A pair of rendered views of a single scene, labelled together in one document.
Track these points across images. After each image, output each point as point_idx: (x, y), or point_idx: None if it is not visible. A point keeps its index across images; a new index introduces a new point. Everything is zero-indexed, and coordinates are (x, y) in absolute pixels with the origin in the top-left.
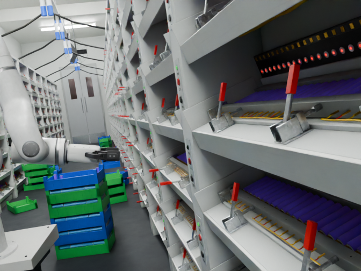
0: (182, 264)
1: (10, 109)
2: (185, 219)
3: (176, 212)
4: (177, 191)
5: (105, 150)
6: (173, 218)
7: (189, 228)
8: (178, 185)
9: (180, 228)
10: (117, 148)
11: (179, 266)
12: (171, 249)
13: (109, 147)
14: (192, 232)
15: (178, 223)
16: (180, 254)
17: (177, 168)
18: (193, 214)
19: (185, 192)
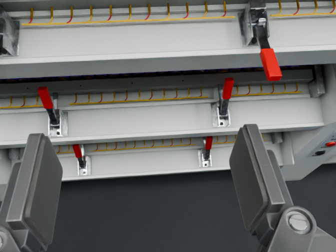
0: (84, 164)
1: None
2: (78, 108)
3: (54, 113)
4: (190, 63)
5: (29, 243)
6: (50, 130)
7: (131, 109)
8: (216, 47)
9: (104, 127)
10: (38, 140)
11: (79, 172)
12: (3, 175)
13: (26, 199)
14: (224, 103)
15: (67, 126)
16: (12, 164)
17: (51, 12)
18: (100, 84)
19: (306, 45)
